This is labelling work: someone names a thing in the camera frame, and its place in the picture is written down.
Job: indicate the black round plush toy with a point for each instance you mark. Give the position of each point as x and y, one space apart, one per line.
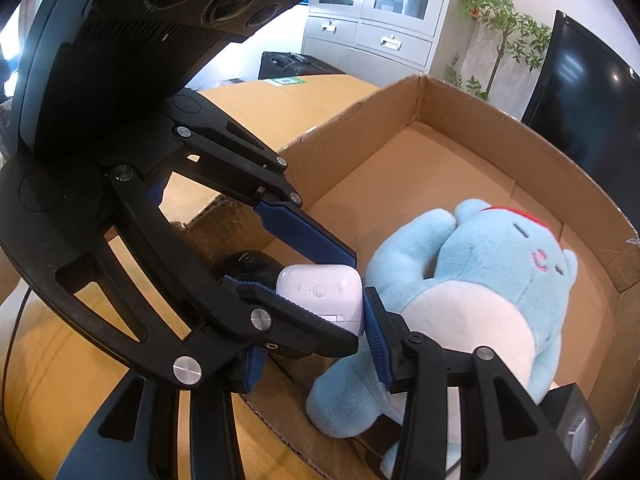
249 266

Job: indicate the green white sticker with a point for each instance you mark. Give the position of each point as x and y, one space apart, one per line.
285 81

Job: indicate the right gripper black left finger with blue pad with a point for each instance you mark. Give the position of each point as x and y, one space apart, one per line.
134 435

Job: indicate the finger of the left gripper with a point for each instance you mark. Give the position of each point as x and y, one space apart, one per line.
240 321
218 152

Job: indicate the light blue plush toy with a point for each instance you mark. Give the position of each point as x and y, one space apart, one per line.
484 276

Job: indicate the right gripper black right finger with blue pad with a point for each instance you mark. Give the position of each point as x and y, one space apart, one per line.
504 435

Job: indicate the white earbuds case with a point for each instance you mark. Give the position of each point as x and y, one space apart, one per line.
331 291

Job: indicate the grey glass door cabinet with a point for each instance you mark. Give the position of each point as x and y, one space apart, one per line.
378 41

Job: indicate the black flat screen television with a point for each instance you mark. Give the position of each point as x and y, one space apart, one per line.
586 103

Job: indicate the open cardboard box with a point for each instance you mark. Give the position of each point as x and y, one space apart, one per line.
368 162

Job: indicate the black power adapter box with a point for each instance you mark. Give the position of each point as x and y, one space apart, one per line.
569 413

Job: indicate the tall leafy green plant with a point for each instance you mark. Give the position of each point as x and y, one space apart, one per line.
492 50

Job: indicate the black suitcase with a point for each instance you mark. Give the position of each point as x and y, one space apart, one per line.
290 64

